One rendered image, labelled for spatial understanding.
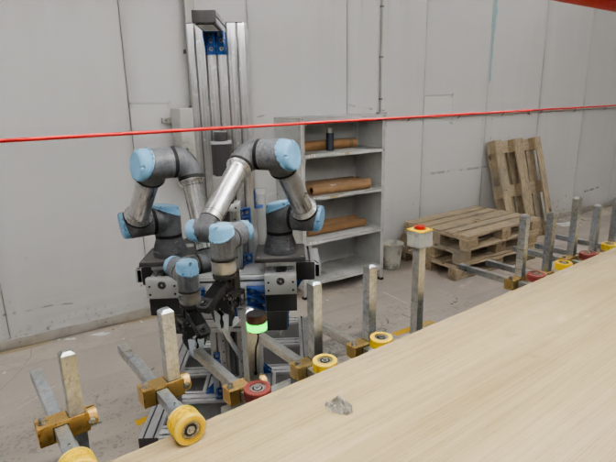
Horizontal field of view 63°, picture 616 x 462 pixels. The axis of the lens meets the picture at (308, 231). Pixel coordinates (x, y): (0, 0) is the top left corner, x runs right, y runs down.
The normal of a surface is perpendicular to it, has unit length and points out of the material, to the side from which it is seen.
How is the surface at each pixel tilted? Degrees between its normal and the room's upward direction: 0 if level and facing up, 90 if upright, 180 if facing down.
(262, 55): 90
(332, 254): 90
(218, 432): 0
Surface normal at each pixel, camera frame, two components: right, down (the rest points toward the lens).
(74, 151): 0.54, 0.21
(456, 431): -0.02, -0.97
